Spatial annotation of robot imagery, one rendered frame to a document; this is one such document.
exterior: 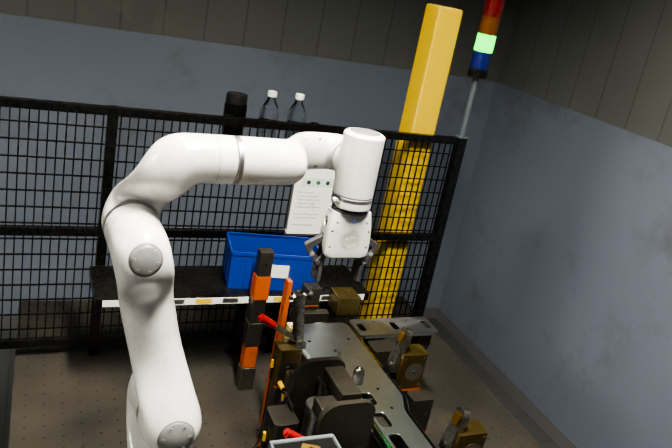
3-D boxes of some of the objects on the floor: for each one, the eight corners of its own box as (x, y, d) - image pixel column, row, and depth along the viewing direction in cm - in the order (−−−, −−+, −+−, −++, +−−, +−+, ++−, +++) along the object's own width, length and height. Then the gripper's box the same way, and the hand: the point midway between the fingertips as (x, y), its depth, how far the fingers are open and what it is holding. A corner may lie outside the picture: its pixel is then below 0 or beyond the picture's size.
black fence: (395, 482, 302) (482, 143, 254) (-144, 567, 219) (-164, 87, 171) (381, 460, 314) (462, 133, 266) (-136, 533, 231) (-152, 76, 183)
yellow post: (367, 477, 301) (480, 13, 240) (329, 483, 294) (436, 5, 232) (350, 450, 317) (452, 7, 255) (314, 454, 309) (411, -1, 248)
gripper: (380, 198, 148) (364, 270, 153) (305, 195, 141) (291, 271, 146) (396, 211, 141) (378, 286, 147) (318, 208, 134) (303, 288, 139)
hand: (336, 274), depth 146 cm, fingers open, 8 cm apart
